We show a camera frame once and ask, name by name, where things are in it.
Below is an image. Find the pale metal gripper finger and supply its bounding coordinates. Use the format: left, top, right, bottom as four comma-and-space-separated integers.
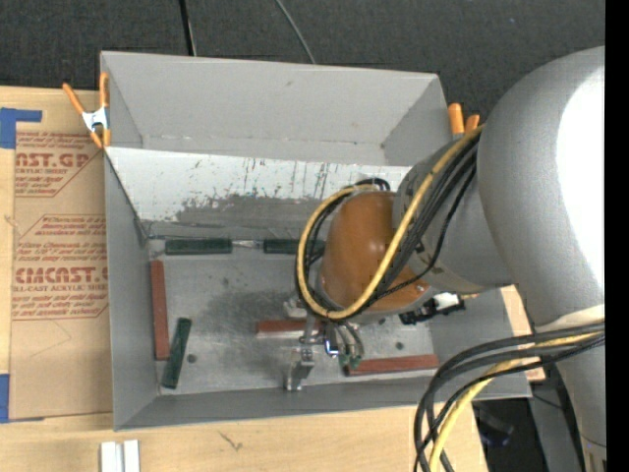
283, 298, 309, 321
283, 345, 317, 392

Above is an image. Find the red-brown flat block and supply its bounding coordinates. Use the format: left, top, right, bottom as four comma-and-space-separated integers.
255, 319, 323, 336
149, 259, 171, 362
343, 353, 440, 378

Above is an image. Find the dark green flat block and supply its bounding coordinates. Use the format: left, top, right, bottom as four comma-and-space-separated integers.
160, 317, 194, 390
262, 237, 326, 257
164, 237, 234, 257

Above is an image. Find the grey metal bin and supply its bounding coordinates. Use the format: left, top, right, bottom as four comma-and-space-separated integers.
99, 50, 535, 433

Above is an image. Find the brown cardboard board, red print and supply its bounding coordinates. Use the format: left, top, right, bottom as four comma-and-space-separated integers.
0, 85, 115, 423

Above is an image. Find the black cylinder on white bracket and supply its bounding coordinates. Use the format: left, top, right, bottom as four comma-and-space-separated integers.
399, 291, 466, 326

